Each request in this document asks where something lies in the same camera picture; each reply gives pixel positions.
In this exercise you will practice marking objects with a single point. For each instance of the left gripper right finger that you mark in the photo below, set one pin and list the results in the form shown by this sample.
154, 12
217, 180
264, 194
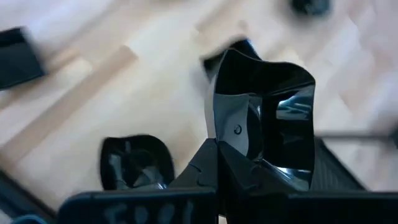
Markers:
342, 208

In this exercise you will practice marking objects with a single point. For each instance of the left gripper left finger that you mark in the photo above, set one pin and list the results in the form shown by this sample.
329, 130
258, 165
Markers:
140, 208

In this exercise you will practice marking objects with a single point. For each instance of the black rounded wavy plate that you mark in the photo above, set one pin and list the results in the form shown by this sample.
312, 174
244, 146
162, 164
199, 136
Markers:
136, 161

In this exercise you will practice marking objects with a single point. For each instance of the black wavy square plate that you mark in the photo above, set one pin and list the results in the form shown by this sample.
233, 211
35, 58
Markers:
280, 77

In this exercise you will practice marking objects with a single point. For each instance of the small black square plate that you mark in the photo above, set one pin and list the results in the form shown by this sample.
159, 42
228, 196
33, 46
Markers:
18, 59

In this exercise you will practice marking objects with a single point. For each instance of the black round mini plate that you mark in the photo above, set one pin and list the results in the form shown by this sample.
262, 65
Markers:
311, 6

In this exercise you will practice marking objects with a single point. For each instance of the black perforated metal tray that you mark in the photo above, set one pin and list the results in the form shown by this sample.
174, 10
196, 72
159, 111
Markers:
335, 171

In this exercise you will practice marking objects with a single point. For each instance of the black aluminium table frame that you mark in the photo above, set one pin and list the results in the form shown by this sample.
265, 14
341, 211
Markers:
18, 193

